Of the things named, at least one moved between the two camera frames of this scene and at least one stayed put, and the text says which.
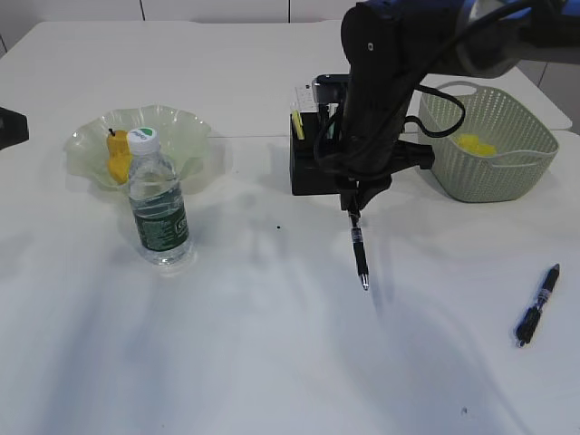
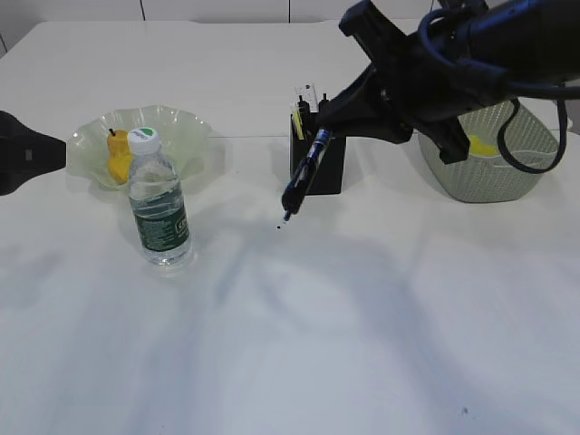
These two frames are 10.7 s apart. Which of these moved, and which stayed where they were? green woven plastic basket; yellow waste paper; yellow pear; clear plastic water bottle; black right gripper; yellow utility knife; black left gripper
Moved: black right gripper; black left gripper
Stayed: yellow waste paper; green woven plastic basket; clear plastic water bottle; yellow utility knife; yellow pear
